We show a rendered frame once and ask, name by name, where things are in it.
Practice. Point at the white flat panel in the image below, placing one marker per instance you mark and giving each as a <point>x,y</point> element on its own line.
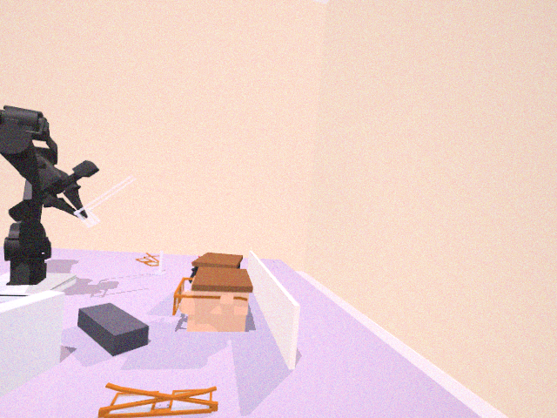
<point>279,308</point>

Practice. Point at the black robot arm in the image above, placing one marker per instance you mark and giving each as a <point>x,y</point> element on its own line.
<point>27,245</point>

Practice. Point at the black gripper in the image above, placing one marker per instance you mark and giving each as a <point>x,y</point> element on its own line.
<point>47,180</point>

